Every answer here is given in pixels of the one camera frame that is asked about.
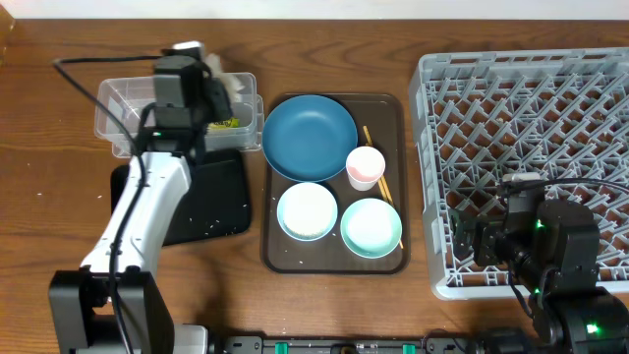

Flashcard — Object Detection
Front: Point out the white napkin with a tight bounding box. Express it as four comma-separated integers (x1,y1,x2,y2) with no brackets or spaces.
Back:
204,53,245,103

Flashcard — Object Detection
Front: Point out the pink plastic cup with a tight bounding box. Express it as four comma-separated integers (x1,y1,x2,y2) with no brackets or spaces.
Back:
346,146,386,192

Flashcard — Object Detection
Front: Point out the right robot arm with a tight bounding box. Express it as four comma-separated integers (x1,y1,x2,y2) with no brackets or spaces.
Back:
450,200,628,353

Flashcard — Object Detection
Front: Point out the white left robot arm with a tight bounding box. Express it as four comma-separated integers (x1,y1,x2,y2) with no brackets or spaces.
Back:
48,49,230,353

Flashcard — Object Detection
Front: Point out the clear plastic waste bin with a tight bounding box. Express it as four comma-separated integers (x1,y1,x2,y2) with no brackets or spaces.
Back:
94,73,264,158

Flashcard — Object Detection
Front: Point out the black waste bin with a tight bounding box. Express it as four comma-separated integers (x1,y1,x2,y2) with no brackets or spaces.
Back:
103,149,252,256

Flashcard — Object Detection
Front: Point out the grey dishwasher rack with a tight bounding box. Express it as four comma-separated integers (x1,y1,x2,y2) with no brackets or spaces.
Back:
409,47,628,300

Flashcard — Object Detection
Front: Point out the yellow green wrapper scrap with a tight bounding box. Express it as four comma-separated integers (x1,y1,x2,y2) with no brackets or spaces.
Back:
207,117,240,132

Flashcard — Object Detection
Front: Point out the mint green bowl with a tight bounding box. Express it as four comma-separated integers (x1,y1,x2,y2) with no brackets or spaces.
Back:
340,198,403,260

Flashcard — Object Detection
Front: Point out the wooden chopstick lower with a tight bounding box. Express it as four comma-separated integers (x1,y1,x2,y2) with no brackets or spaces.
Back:
377,167,394,207

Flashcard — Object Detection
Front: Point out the wooden chopstick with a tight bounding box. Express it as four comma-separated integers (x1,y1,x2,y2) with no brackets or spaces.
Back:
363,126,403,258
377,167,394,207

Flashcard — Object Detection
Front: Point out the wooden chopstick upper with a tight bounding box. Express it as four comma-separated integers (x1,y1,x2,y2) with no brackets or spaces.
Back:
363,126,403,258

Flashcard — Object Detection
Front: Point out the dark blue plate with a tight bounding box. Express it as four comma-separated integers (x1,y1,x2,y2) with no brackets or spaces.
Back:
262,94,358,182

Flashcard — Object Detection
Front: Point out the brown serving tray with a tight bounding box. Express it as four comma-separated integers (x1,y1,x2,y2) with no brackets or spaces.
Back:
260,93,411,274

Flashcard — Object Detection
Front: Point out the light blue bowl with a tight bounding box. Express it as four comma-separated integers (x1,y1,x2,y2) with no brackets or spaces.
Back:
276,182,338,242

